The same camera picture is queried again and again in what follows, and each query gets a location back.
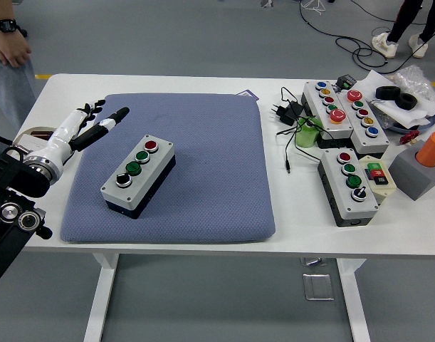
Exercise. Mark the four-button box with selector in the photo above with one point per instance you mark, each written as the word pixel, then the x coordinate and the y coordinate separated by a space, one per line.
pixel 363 208

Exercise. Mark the clear bubble wrap bag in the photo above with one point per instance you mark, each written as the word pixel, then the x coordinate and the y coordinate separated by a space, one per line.
pixel 414 80

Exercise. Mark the black power adapter plug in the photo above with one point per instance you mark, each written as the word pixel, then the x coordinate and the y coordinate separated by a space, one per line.
pixel 286 112

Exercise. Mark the grey four-button control box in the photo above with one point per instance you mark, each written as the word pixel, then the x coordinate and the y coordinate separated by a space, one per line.
pixel 139 167

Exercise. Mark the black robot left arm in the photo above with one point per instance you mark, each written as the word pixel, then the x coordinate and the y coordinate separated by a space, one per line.
pixel 10 178

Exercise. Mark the green plastic cylinder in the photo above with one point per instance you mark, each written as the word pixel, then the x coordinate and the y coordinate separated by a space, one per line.
pixel 304 137

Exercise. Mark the blue-grey textured mat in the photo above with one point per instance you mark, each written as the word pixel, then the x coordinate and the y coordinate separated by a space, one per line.
pixel 210 178

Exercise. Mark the white wall switch plate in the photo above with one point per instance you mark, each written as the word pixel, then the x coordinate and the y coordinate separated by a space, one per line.
pixel 33 145

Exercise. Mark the white table leg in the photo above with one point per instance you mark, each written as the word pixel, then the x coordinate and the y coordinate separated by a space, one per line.
pixel 99 295
pixel 354 303

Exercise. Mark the metal floor socket plate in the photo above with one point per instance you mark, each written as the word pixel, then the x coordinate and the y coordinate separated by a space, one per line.
pixel 318 286

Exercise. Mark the beige oval tray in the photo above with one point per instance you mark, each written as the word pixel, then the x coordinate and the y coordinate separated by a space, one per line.
pixel 26 137

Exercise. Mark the white foam sheet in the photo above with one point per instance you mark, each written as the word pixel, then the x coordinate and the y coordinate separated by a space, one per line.
pixel 370 85

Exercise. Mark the person's forearm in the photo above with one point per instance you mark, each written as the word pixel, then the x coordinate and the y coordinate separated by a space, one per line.
pixel 1 10

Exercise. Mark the small black terminal module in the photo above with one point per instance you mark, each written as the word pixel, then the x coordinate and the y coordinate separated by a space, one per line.
pixel 345 82

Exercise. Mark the small white floor item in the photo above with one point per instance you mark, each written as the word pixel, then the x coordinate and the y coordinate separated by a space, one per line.
pixel 267 3

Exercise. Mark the beige green red switch box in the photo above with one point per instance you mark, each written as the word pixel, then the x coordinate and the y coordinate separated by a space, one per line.
pixel 386 189

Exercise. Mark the purple white label card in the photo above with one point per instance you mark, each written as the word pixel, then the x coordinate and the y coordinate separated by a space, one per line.
pixel 247 94

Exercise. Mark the person in white shoes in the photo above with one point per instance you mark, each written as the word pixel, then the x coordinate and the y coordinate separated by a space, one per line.
pixel 402 18

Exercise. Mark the five-button box orange-ringed mushroom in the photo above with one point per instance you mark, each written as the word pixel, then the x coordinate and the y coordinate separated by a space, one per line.
pixel 340 128

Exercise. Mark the person's hand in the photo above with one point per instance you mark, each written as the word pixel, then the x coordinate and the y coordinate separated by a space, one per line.
pixel 12 50

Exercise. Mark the dark red small cylinder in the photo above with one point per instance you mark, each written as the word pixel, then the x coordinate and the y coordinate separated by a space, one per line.
pixel 42 135

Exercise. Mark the black wristwatch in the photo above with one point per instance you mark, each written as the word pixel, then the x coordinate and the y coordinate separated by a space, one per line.
pixel 4 25

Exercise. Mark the grey block holder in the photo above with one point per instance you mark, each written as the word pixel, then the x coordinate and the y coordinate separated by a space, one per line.
pixel 413 178

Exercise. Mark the orange cylinder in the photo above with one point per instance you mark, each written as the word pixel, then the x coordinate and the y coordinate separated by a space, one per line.
pixel 432 149

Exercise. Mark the black office chair base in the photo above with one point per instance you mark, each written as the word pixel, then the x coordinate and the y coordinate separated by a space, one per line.
pixel 23 33

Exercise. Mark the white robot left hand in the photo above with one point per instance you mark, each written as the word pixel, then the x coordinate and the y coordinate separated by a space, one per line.
pixel 62 133

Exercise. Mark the small metal floor plate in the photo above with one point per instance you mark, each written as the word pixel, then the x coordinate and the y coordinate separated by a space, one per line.
pixel 313 262

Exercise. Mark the blue-rimmed round plate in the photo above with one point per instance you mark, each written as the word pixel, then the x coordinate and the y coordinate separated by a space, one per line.
pixel 421 126

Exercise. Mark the five-button box red mushroom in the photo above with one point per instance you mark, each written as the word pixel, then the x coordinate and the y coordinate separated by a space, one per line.
pixel 377 140

